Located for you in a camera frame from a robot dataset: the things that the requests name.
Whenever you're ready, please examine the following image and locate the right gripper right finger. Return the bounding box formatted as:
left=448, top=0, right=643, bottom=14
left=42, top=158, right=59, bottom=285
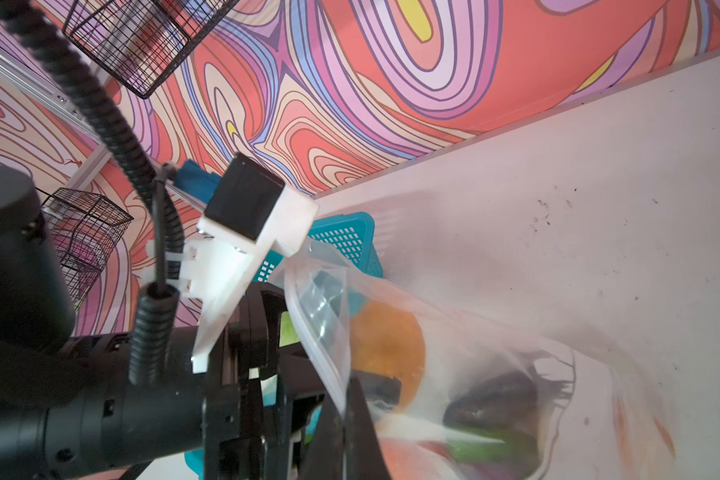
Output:
left=343, top=377, right=391, bottom=480

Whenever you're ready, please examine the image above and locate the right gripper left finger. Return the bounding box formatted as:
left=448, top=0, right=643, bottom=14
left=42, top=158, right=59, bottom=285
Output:
left=299, top=397, right=344, bottom=480

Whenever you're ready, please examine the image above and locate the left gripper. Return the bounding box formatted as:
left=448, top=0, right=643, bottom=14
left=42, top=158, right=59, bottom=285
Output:
left=200, top=281, right=403, bottom=480

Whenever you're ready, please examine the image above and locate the clear zip top bag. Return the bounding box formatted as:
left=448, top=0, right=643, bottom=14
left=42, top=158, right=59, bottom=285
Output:
left=274, top=241, right=676, bottom=479

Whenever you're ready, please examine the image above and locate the brown potato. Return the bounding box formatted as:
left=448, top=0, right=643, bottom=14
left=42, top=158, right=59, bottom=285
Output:
left=350, top=300, right=426, bottom=406

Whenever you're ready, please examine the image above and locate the green chili pepper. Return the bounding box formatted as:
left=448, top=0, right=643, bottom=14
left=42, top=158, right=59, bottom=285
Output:
left=447, top=428, right=539, bottom=466

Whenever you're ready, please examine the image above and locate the teal plastic basket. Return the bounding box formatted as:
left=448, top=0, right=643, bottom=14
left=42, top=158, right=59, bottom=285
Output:
left=184, top=212, right=383, bottom=479

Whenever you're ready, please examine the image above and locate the orange pumpkin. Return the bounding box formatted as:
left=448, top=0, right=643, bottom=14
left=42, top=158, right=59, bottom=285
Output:
left=379, top=438, right=459, bottom=480

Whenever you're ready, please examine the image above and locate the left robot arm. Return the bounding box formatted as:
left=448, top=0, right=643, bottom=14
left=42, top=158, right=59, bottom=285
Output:
left=0, top=156, right=400, bottom=479

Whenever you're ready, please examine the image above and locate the black wire basket left wall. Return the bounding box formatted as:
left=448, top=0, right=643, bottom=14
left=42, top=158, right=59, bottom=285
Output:
left=38, top=188, right=133, bottom=316

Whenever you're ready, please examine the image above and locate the black wire basket wall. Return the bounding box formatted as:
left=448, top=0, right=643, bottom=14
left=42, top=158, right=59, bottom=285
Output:
left=63, top=0, right=237, bottom=99
left=38, top=188, right=133, bottom=316

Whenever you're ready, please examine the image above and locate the black wire basket back wall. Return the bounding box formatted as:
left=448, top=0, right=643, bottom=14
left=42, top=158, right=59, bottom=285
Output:
left=63, top=0, right=237, bottom=99

